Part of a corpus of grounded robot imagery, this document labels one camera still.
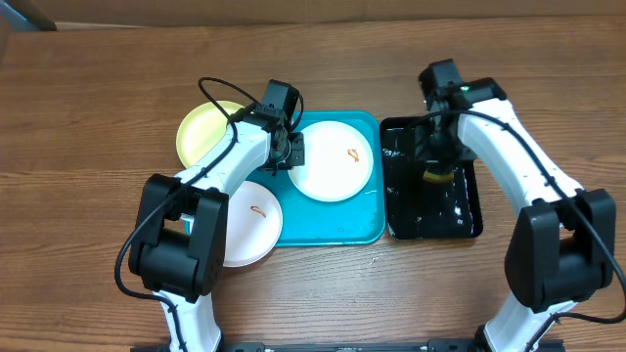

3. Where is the green and yellow sponge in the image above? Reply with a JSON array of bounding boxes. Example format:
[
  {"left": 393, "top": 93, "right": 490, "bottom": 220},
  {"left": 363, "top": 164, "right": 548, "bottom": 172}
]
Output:
[{"left": 423, "top": 170, "right": 455, "bottom": 184}]

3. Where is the pinkish white round plate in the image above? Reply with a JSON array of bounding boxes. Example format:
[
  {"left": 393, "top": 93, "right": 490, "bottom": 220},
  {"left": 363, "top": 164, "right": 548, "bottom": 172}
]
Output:
[{"left": 224, "top": 181, "right": 283, "bottom": 268}]

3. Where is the yellow-green round plate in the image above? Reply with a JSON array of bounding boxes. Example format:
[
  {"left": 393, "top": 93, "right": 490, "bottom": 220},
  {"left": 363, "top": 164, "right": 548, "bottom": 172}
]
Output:
[{"left": 176, "top": 101, "right": 243, "bottom": 168}]

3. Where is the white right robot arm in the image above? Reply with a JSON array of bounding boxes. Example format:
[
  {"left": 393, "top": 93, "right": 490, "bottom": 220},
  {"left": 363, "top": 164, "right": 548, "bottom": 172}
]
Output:
[{"left": 419, "top": 75, "right": 625, "bottom": 351}]

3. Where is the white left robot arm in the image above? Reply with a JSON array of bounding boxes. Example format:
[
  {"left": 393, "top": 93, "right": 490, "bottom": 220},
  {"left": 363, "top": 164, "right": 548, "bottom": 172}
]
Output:
[{"left": 114, "top": 103, "right": 303, "bottom": 351}]

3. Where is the black rectangular tray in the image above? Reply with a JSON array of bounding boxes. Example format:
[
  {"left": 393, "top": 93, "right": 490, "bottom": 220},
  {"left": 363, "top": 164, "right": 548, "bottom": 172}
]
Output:
[{"left": 380, "top": 117, "right": 483, "bottom": 241}]

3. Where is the teal plastic tray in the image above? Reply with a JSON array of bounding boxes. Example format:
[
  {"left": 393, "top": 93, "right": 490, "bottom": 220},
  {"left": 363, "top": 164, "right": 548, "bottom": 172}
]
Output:
[{"left": 246, "top": 110, "right": 385, "bottom": 246}]

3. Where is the red sauce smear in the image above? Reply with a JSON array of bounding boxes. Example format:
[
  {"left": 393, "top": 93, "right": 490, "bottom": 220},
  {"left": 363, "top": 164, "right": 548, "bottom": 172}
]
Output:
[{"left": 250, "top": 205, "right": 267, "bottom": 218}]

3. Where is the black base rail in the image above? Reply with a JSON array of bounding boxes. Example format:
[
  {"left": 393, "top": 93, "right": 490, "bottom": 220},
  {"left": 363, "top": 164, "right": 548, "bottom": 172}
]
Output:
[{"left": 129, "top": 337, "right": 566, "bottom": 352}]

